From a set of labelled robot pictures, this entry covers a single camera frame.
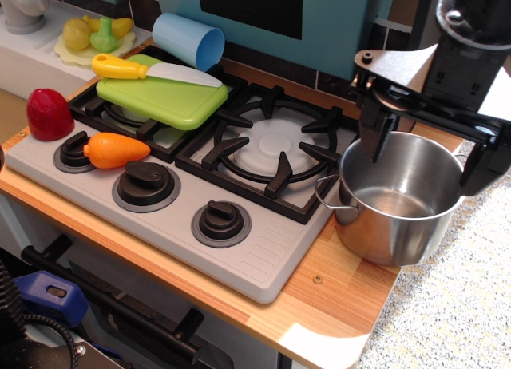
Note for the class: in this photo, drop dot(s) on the yellow handled toy knife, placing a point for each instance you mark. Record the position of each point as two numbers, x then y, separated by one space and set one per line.
110 66

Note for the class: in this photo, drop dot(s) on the white toy sink counter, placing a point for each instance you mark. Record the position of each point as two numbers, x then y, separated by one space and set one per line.
29 61

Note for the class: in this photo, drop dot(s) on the light blue plastic cup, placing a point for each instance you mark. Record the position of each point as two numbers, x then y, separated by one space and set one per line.
194 43

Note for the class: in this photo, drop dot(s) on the orange toy carrot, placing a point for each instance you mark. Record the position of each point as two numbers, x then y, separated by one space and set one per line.
111 150

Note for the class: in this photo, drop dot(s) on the yellow toy potato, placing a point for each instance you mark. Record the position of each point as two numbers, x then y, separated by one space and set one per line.
76 33

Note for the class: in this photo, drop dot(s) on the black left stove knob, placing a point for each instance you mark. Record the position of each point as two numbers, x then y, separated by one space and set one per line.
69 157

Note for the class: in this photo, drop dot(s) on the black right stove knob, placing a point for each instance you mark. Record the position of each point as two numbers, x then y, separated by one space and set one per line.
221 224

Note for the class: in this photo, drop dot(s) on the black middle stove knob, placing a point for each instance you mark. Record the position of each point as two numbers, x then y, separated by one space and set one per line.
145 187

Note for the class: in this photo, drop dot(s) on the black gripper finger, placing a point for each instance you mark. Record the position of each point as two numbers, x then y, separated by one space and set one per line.
375 125
486 164

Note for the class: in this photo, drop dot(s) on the black stove knob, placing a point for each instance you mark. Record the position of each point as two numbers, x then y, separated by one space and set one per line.
69 157
145 187
221 224

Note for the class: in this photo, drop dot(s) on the green toy broccoli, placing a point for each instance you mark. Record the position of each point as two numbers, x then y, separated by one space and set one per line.
104 40

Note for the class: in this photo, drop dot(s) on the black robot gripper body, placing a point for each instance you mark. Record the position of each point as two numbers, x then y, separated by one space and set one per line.
397 78

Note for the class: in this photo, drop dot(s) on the grey toy faucet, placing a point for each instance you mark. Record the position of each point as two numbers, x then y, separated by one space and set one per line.
24 16

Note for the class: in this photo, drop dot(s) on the red toy pepper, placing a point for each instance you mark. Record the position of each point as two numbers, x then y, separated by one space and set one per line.
48 115

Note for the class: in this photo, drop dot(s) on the black oven door handle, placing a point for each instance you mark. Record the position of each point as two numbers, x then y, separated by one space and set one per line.
47 261

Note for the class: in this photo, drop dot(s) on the teal toy range hood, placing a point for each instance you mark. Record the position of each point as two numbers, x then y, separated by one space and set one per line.
323 35

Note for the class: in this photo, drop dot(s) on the green plastic cutting board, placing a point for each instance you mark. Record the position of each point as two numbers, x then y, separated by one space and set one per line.
177 104

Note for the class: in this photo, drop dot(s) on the black burner grate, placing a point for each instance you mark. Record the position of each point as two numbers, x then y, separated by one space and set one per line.
270 148
165 141

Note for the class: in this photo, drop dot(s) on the yellow toy banana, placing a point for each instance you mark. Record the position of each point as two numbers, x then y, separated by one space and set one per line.
120 26

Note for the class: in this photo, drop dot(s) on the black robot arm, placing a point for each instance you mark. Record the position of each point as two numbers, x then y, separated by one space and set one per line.
461 86

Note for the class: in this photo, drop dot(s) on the blue plastic clamp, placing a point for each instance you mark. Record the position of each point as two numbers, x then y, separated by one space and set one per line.
45 294

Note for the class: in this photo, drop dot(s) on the pale yellow toy plate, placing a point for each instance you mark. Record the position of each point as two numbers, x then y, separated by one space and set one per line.
84 57

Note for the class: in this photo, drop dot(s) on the grey toy stove top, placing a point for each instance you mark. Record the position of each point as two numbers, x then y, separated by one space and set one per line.
258 267

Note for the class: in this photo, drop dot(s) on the stainless steel pot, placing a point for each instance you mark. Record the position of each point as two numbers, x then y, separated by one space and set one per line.
396 210

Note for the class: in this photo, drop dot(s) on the black left burner grate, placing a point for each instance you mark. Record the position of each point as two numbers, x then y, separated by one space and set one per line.
165 141

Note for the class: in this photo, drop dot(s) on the black right burner grate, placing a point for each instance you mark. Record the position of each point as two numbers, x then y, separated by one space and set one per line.
270 148

